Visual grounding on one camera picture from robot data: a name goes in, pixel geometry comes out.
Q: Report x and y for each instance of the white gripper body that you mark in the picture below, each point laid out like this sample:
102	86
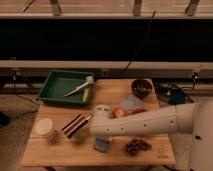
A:
102	110

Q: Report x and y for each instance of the blue sponge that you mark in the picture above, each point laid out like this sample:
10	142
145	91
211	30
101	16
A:
101	145

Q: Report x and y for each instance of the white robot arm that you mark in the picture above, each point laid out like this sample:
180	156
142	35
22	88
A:
192	118

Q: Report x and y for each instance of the orange bowl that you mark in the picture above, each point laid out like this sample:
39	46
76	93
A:
138	111

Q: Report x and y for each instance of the dark purple bowl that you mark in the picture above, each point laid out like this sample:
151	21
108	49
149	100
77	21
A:
141	88

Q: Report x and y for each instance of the red apple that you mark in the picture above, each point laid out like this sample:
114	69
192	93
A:
118	112

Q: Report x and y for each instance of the grey cloth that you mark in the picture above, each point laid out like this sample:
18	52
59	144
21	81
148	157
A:
130	102

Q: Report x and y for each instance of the white dish brush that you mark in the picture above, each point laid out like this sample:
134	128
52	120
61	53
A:
89	81

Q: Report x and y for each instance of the bunch of dark grapes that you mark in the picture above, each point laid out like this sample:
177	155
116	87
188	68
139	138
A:
135	145

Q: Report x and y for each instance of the green plastic tray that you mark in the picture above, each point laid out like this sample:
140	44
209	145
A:
59	82

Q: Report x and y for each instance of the white lidded jar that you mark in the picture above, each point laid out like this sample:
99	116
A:
45	128

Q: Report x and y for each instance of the black power adapter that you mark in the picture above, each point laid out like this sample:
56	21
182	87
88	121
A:
177	97

